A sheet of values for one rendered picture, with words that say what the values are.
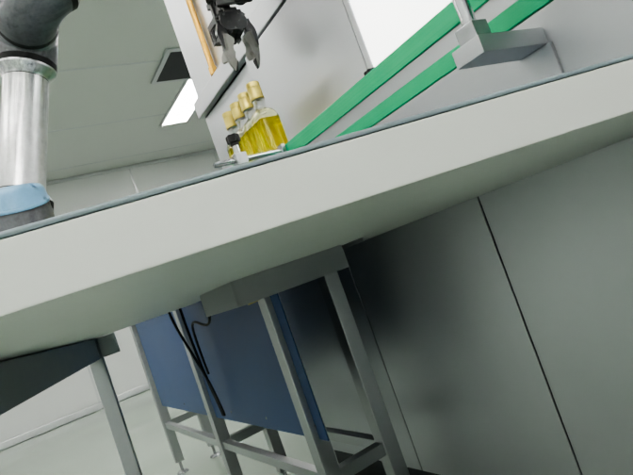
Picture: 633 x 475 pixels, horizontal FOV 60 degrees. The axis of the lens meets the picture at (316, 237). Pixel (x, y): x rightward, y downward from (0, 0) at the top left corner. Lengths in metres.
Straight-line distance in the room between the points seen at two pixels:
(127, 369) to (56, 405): 0.83
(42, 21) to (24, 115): 0.18
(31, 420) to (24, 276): 6.74
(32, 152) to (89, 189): 6.12
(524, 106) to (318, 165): 0.13
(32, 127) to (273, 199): 1.00
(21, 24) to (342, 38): 0.63
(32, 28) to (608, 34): 0.98
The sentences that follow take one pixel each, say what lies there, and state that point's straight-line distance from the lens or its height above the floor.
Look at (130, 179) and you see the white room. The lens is 7.46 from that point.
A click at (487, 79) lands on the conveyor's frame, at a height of 0.84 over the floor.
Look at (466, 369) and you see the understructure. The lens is 1.26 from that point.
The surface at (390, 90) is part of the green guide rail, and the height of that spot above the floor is 0.92.
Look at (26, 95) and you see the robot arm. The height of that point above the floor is 1.20.
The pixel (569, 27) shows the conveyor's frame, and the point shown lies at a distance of 0.69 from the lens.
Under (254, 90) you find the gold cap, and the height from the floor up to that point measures 1.14.
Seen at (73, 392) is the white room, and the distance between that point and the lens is 7.01.
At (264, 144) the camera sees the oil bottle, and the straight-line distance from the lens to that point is 1.33.
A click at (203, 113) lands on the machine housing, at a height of 1.33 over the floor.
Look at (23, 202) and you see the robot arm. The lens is 1.04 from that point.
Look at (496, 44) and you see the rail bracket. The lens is 0.64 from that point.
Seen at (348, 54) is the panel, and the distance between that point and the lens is 1.25.
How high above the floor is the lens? 0.69
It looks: 3 degrees up
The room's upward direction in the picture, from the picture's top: 20 degrees counter-clockwise
